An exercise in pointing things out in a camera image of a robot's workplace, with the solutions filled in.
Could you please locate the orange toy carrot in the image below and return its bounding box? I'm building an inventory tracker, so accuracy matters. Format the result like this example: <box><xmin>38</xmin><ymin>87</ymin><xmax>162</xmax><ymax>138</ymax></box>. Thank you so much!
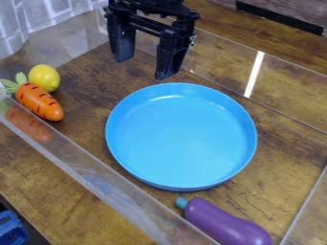
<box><xmin>0</xmin><ymin>73</ymin><xmax>64</xmax><ymax>122</ymax></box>

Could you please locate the clear acrylic enclosure wall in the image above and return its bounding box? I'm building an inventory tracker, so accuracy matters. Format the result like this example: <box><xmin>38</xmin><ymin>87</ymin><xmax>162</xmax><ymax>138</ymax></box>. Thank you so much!
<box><xmin>0</xmin><ymin>6</ymin><xmax>327</xmax><ymax>245</ymax></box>

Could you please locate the blue round plate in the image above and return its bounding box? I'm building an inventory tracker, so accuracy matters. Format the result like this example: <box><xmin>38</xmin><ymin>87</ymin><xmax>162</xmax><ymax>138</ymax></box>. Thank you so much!
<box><xmin>104</xmin><ymin>82</ymin><xmax>257</xmax><ymax>191</ymax></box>

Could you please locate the blue object at corner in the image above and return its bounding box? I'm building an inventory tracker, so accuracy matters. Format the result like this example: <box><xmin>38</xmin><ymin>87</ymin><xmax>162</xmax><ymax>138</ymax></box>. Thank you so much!
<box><xmin>0</xmin><ymin>211</ymin><xmax>28</xmax><ymax>245</ymax></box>

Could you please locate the purple toy eggplant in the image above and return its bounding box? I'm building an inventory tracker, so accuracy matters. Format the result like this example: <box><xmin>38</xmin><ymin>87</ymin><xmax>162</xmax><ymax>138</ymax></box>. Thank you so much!
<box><xmin>174</xmin><ymin>197</ymin><xmax>273</xmax><ymax>245</ymax></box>

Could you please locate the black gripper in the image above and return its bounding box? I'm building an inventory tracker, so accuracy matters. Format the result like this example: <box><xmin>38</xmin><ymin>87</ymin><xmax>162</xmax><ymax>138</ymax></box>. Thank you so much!
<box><xmin>104</xmin><ymin>0</ymin><xmax>200</xmax><ymax>80</ymax></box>

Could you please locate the yellow toy lemon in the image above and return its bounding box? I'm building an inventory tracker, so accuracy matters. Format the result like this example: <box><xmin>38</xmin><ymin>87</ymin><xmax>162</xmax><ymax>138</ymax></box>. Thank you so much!
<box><xmin>28</xmin><ymin>64</ymin><xmax>60</xmax><ymax>93</ymax></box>

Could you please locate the dark bar top right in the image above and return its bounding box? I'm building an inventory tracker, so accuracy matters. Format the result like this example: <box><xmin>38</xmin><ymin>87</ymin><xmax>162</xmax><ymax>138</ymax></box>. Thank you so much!
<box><xmin>234</xmin><ymin>0</ymin><xmax>324</xmax><ymax>36</ymax></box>

